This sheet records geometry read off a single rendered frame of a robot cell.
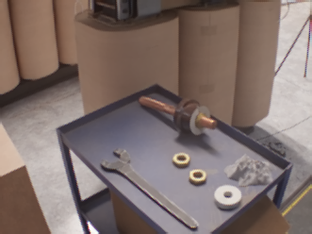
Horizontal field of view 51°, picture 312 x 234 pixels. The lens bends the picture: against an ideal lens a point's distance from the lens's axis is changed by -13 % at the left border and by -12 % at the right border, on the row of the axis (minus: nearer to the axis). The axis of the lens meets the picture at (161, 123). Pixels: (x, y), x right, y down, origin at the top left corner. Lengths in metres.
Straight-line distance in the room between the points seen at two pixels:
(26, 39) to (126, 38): 1.71
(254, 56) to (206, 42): 0.46
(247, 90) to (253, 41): 0.33
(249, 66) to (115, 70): 0.93
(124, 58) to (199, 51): 0.44
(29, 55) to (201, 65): 1.72
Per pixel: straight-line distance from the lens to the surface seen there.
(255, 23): 2.08
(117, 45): 1.48
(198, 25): 1.74
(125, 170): 1.03
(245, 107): 2.32
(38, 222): 1.23
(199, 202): 0.95
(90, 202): 1.47
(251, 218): 1.02
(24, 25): 3.02
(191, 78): 1.86
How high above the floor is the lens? 1.57
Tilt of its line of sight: 35 degrees down
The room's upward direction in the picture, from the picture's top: 1 degrees counter-clockwise
